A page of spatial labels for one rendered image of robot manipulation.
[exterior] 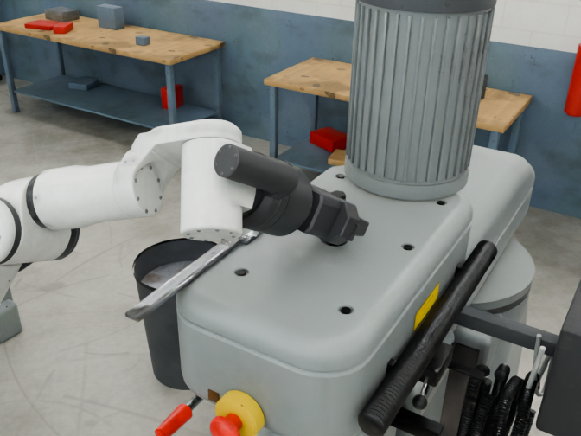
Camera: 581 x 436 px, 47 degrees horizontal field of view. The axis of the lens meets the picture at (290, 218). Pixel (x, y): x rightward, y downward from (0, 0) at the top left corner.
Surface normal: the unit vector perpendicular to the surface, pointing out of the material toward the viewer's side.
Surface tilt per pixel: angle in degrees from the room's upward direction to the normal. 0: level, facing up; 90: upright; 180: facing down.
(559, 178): 90
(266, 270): 0
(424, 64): 90
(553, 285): 0
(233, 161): 60
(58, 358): 0
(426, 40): 90
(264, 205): 73
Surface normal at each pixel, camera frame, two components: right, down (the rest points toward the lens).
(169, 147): 0.02, 0.97
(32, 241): 0.89, 0.33
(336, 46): -0.51, 0.40
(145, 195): 0.94, -0.11
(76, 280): 0.02, -0.88
